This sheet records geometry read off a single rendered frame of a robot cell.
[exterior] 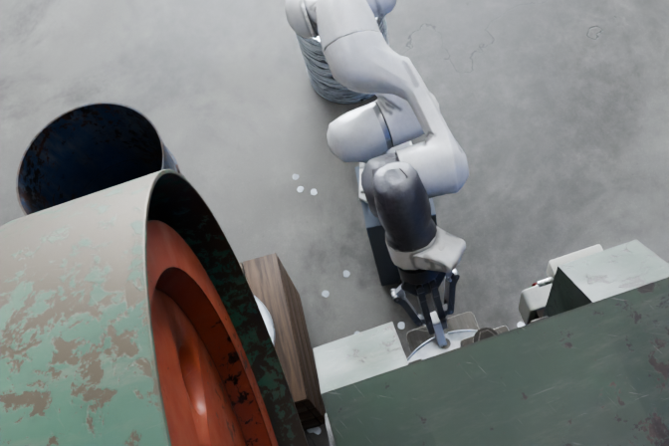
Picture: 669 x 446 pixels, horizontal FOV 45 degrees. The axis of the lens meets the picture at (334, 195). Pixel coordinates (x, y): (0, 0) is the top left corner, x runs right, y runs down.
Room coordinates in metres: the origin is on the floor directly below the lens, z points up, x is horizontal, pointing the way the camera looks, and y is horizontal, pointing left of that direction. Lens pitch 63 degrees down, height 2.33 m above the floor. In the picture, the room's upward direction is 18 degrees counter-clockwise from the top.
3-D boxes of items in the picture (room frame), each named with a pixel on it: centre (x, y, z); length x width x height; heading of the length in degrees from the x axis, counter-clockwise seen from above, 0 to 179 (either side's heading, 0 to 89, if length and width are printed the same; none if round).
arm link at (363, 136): (0.90, -0.11, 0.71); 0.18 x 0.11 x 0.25; 94
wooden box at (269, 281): (0.70, 0.40, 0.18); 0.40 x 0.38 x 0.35; 177
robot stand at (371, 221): (0.90, -0.15, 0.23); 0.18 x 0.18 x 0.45; 83
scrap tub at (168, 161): (1.24, 0.61, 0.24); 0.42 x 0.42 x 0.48
